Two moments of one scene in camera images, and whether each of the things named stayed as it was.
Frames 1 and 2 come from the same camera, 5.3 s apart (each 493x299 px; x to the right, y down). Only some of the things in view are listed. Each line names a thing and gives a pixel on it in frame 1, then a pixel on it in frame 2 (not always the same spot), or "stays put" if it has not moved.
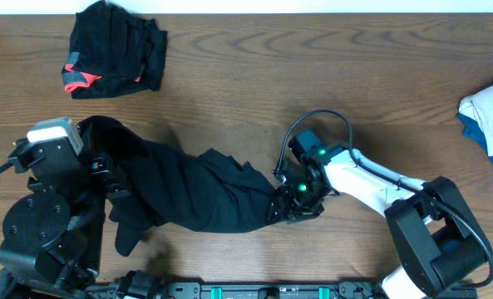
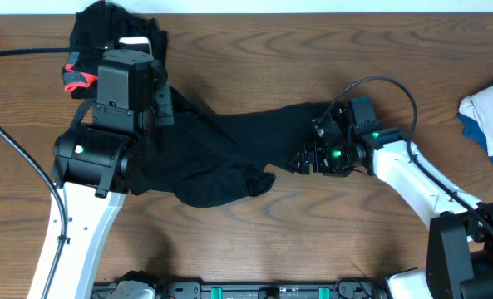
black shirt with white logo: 210,193 → 214,159
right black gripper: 287,208 → 318,165
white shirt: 492,110 stays put
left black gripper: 95,167 → 162,96
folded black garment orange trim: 114,51 stays put
